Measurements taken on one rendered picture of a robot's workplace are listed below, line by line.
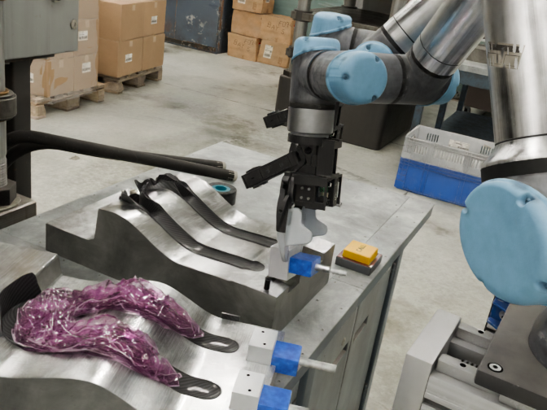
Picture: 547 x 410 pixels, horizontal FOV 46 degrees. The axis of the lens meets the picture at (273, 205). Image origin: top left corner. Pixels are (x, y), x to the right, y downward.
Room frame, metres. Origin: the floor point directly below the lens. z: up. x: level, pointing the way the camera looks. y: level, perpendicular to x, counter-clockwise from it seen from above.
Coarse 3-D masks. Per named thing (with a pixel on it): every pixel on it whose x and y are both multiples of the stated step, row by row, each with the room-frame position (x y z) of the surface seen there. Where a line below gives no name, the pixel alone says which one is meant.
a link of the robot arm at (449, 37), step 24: (456, 0) 0.91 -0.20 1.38; (480, 0) 0.88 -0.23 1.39; (432, 24) 0.94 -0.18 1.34; (456, 24) 0.91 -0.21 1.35; (480, 24) 0.90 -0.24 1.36; (432, 48) 0.94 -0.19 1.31; (456, 48) 0.92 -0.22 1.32; (408, 72) 0.96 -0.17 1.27; (432, 72) 0.95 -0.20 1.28; (456, 72) 1.00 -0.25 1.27; (408, 96) 0.96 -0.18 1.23; (432, 96) 0.98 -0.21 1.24
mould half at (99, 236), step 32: (128, 192) 1.32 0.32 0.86; (160, 192) 1.17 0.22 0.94; (64, 224) 1.12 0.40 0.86; (96, 224) 1.06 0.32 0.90; (128, 224) 1.04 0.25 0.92; (192, 224) 1.12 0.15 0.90; (256, 224) 1.20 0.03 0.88; (64, 256) 1.09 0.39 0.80; (96, 256) 1.06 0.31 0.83; (128, 256) 1.03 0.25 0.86; (160, 256) 1.01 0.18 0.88; (192, 256) 1.02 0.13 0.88; (256, 256) 1.05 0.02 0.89; (192, 288) 0.98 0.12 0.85; (224, 288) 0.95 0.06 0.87; (256, 288) 0.93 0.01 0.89; (288, 288) 0.96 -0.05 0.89; (320, 288) 1.11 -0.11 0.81; (256, 320) 0.93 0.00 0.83; (288, 320) 0.98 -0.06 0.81
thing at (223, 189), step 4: (208, 184) 1.50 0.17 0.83; (212, 184) 1.51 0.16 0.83; (216, 184) 1.51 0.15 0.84; (220, 184) 1.52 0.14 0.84; (224, 184) 1.52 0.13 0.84; (228, 184) 1.52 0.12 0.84; (216, 188) 1.50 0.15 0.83; (220, 188) 1.50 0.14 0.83; (224, 188) 1.50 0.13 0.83; (228, 188) 1.50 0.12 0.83; (232, 188) 1.50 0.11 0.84; (220, 192) 1.46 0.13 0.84; (224, 192) 1.47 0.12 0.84; (228, 192) 1.47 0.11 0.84; (232, 192) 1.47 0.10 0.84; (236, 192) 1.49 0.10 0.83; (224, 196) 1.45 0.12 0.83; (228, 196) 1.46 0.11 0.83; (232, 196) 1.47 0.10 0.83; (228, 200) 1.46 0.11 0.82; (232, 200) 1.47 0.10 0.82; (232, 204) 1.47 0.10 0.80
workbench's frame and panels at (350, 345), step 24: (408, 240) 1.47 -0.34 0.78; (384, 288) 1.62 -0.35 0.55; (360, 312) 1.41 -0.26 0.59; (384, 312) 1.65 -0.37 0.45; (336, 336) 1.26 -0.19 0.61; (360, 336) 1.47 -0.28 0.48; (336, 360) 1.32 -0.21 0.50; (360, 360) 1.53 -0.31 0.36; (288, 384) 0.83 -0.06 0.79; (312, 384) 1.11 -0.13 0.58; (336, 384) 1.34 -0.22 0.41; (360, 384) 1.60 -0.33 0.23; (312, 408) 1.18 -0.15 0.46; (336, 408) 1.39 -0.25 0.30; (360, 408) 1.66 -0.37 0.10
